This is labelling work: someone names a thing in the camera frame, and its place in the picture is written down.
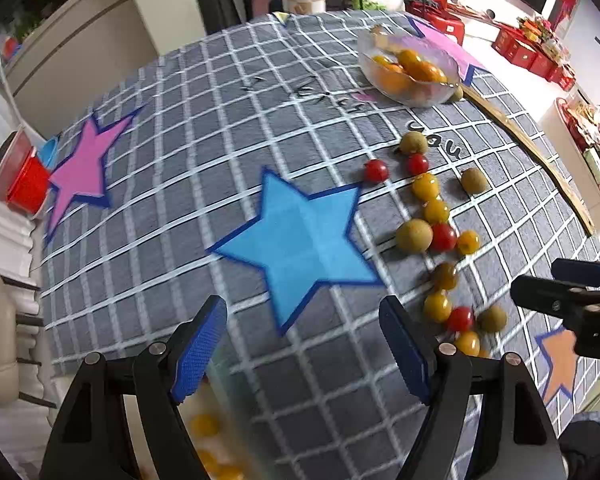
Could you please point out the grey checkered star tablecloth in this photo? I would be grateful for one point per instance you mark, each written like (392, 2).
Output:
(205, 160)

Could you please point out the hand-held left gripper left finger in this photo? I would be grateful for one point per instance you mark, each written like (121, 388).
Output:
(200, 355)

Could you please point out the red plastic container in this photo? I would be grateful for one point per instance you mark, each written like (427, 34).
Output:
(22, 185)

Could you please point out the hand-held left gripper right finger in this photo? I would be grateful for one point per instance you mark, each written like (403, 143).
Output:
(405, 355)

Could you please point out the blue plastic bowl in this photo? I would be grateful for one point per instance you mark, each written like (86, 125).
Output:
(49, 152)

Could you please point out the small orange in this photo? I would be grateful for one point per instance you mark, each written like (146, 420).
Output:
(430, 72)
(395, 80)
(380, 60)
(410, 57)

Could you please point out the clear glass container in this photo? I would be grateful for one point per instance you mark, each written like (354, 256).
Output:
(230, 405)

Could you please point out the clear plastic bowl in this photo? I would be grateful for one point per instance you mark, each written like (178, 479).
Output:
(430, 96)

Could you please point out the beige cabinet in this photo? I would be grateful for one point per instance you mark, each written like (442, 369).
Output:
(80, 50)

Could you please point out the person's dark trouser leg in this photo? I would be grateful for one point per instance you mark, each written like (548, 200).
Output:
(587, 442)

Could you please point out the yellow cherry tomato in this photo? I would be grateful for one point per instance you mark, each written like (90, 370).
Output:
(436, 210)
(425, 186)
(437, 306)
(467, 342)
(205, 424)
(467, 241)
(225, 471)

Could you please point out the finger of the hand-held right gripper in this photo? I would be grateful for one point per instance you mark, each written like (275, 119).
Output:
(545, 297)
(580, 271)

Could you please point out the pile of packaged goods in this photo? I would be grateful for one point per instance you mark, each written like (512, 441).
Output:
(595, 150)

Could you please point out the brown longan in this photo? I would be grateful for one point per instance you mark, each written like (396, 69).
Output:
(492, 318)
(414, 235)
(457, 93)
(413, 142)
(474, 180)

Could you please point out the brownish orange cherry tomato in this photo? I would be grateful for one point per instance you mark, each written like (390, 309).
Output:
(445, 275)

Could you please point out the red cherry tomato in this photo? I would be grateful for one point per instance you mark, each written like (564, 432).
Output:
(460, 318)
(376, 170)
(443, 237)
(418, 163)

